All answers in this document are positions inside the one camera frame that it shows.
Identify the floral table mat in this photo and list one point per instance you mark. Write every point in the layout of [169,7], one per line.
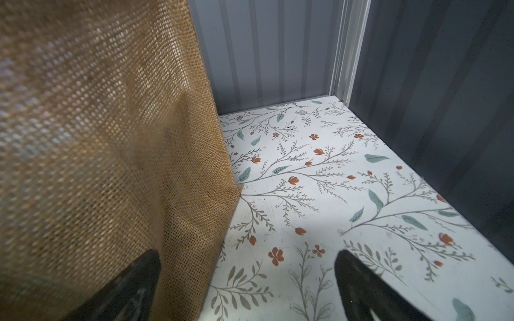
[315,181]

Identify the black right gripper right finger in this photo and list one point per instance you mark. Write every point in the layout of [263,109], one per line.
[365,295]

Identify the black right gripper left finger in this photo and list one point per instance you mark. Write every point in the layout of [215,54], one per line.
[128,296]

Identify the aluminium corner frame post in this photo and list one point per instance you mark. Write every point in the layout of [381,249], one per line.
[350,37]

